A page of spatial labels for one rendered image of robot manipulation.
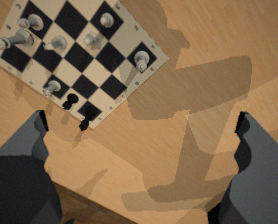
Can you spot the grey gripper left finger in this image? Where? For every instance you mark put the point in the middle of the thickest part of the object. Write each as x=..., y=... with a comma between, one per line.
x=27, y=193

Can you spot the black and beige chessboard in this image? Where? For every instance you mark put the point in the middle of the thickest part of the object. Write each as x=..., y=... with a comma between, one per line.
x=101, y=75

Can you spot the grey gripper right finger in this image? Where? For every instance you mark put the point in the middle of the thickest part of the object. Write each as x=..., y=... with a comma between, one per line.
x=252, y=195

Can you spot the white pawn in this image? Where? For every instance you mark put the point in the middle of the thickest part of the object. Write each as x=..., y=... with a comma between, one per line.
x=91, y=39
x=107, y=21

